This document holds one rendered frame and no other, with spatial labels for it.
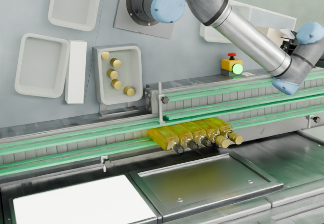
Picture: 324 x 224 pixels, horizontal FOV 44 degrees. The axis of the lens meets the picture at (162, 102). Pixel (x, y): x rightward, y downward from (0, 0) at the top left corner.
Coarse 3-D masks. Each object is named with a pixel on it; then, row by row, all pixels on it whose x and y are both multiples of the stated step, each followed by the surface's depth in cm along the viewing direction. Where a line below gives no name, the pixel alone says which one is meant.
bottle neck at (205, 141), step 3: (201, 138) 149; (204, 138) 148; (207, 138) 148; (201, 141) 149; (204, 141) 147; (207, 141) 146; (210, 141) 146; (204, 144) 146; (207, 144) 148; (210, 144) 147; (207, 147) 146
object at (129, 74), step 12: (108, 48) 153; (120, 48) 155; (132, 48) 157; (108, 60) 162; (120, 60) 164; (132, 60) 165; (120, 72) 165; (132, 72) 167; (108, 84) 164; (132, 84) 168; (108, 96) 165; (120, 96) 165; (132, 96) 165
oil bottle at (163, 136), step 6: (162, 126) 158; (150, 132) 160; (156, 132) 154; (162, 132) 152; (168, 132) 152; (156, 138) 155; (162, 138) 149; (168, 138) 146; (174, 138) 147; (162, 144) 150; (168, 144) 146; (168, 150) 147
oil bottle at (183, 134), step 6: (168, 126) 158; (174, 126) 157; (180, 126) 157; (174, 132) 153; (180, 132) 151; (186, 132) 150; (180, 138) 148; (186, 138) 148; (192, 138) 149; (180, 144) 149
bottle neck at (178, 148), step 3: (174, 144) 145; (177, 144) 144; (174, 147) 144; (177, 147) 142; (180, 147) 142; (174, 150) 144; (177, 150) 141; (180, 150) 144; (183, 150) 142; (177, 153) 142; (180, 153) 142
